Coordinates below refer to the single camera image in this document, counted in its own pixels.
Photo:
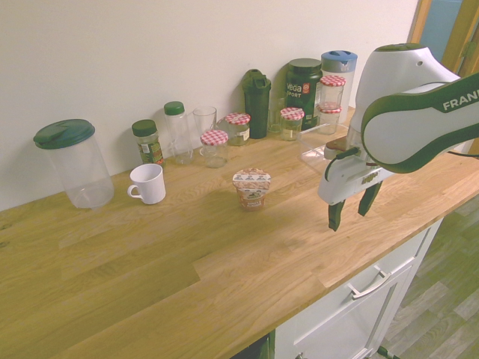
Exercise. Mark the short clear drinking glass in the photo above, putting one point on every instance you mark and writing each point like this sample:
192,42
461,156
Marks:
276,116

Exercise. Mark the large clear green-lidded canister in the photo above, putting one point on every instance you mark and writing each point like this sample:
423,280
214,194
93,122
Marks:
80,168

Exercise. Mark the small jar red checkered lid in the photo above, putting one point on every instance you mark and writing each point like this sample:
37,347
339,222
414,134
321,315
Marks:
291,123

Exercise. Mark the wide jar red checkered lid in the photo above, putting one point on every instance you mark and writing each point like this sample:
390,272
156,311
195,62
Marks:
329,119

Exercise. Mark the tall jar red checkered lid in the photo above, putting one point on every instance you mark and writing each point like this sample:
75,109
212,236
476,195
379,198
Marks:
331,91

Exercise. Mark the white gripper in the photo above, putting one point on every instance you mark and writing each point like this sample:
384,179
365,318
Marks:
344,179

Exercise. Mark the black Vega Sport tub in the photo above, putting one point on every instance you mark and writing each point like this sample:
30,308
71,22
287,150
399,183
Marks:
302,93

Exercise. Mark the green-lidded spice jar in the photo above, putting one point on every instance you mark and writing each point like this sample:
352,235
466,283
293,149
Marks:
147,144

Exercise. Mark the clear bottle with green cap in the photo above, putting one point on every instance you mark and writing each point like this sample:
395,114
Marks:
179,134

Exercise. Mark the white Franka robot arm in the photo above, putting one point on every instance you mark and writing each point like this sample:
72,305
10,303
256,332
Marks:
404,123

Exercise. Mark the clear rectangular plastic container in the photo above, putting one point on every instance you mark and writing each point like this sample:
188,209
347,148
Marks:
312,149

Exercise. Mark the white ceramic mug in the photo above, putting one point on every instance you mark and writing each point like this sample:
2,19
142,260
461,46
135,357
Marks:
149,185

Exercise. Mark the labelled jar red checkered lid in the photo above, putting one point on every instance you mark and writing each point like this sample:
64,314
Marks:
238,129

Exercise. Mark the empty jar red checkered lid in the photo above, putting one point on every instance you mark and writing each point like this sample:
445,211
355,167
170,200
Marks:
214,147

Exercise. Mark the blue-lidded clear pitcher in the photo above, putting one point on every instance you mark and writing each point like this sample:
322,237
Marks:
342,63

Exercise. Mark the tall clear drinking glass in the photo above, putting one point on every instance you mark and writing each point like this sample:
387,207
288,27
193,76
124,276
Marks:
204,119

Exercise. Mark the wooden door frame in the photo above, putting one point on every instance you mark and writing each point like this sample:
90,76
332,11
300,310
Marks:
464,33

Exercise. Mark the brown cereal cup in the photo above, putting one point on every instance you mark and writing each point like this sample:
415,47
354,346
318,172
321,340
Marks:
251,190

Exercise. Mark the white cabinet with drawer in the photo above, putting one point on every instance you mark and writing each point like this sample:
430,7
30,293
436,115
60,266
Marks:
337,321

